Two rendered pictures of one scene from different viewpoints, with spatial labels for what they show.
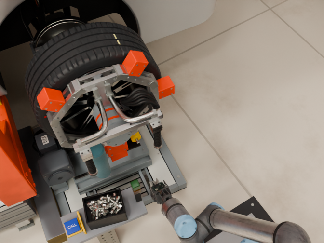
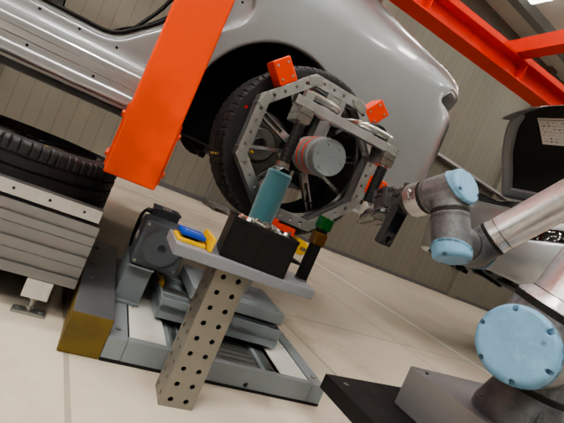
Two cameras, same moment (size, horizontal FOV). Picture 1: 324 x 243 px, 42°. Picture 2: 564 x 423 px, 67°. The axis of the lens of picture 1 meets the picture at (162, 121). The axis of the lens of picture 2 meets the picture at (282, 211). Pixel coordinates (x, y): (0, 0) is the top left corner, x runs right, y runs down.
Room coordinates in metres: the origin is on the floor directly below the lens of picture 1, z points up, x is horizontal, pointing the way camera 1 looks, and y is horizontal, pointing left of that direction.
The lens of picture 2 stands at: (-0.45, 0.34, 0.67)
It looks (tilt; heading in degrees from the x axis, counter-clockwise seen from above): 2 degrees down; 358
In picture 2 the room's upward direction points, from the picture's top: 24 degrees clockwise
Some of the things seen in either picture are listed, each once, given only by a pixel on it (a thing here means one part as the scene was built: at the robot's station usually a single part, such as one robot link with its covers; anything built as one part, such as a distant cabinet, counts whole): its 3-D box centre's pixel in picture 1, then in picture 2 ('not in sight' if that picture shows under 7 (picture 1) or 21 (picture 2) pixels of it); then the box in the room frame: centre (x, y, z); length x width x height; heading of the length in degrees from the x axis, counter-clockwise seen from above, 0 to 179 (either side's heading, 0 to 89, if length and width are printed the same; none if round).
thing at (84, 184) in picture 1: (106, 154); (212, 305); (1.30, 0.38, 0.13); 0.50 x 0.36 x 0.10; 111
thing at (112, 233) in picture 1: (105, 231); (201, 332); (0.76, 0.37, 0.21); 0.10 x 0.10 x 0.42; 21
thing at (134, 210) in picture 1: (104, 215); (241, 264); (0.77, 0.34, 0.44); 0.43 x 0.17 x 0.03; 111
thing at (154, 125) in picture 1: (154, 121); (381, 158); (1.03, 0.04, 0.93); 0.09 x 0.05 x 0.05; 21
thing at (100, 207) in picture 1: (105, 209); (257, 242); (0.78, 0.32, 0.51); 0.20 x 0.14 x 0.13; 102
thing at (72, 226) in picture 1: (72, 226); (191, 234); (0.71, 0.50, 0.47); 0.07 x 0.07 x 0.02; 21
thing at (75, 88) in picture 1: (106, 110); (308, 154); (1.16, 0.27, 0.85); 0.54 x 0.07 x 0.54; 111
